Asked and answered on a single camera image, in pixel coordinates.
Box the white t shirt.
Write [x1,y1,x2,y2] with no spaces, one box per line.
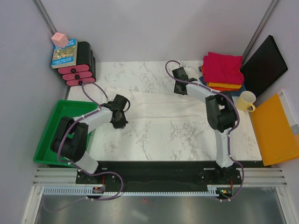
[105,87,207,122]

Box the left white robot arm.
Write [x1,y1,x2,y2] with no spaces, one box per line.
[50,94,130,183]

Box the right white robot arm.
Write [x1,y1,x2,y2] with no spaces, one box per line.
[172,67,240,184]

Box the orange folded t shirt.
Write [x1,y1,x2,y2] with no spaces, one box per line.
[199,65,242,91]

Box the green plastic tray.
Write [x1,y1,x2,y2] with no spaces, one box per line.
[33,100,97,167]

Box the yellow folded t shirt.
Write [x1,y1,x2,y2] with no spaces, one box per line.
[207,82,242,91]

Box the blue folded t shirt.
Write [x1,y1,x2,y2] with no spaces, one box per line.
[203,66,245,96]

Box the yellow mug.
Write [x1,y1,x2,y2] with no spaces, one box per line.
[236,91,256,112]

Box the blue paperback book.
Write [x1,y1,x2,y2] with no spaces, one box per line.
[51,39,78,69]

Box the black tablet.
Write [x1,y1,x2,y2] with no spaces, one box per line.
[241,35,288,97]

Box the pink cube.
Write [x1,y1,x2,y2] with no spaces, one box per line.
[51,32,69,48]

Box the orange folder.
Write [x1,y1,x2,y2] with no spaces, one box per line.
[251,90,299,166]

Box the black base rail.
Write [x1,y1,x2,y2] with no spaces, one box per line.
[76,161,241,193]

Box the white cable duct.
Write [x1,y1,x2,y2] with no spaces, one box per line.
[43,185,219,197]

